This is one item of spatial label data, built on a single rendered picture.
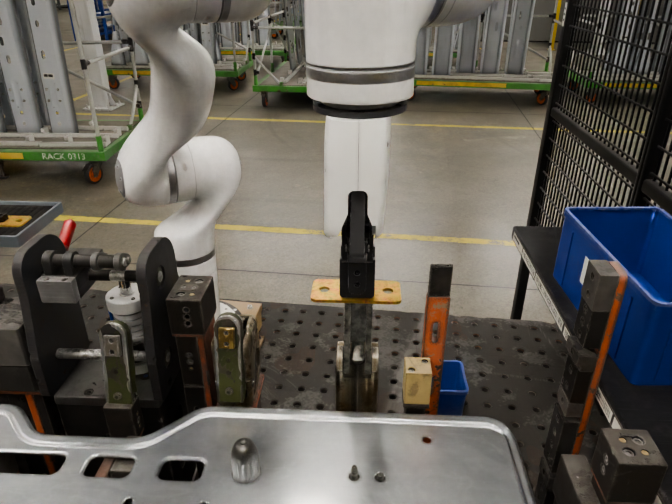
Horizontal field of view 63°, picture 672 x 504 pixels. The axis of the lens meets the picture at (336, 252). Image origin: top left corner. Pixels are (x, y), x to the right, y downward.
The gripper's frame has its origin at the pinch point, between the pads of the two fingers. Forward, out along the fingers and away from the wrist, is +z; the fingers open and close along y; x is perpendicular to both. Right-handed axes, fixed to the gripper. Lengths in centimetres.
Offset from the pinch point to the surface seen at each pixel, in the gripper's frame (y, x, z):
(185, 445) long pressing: -3.7, -20.9, 27.3
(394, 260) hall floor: -240, 19, 127
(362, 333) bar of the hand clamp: -14.6, 0.6, 17.6
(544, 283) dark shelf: -41, 33, 25
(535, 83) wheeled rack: -643, 203, 101
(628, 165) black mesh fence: -69, 55, 12
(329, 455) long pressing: -3.0, -3.1, 27.4
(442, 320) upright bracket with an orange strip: -15.0, 10.9, 15.6
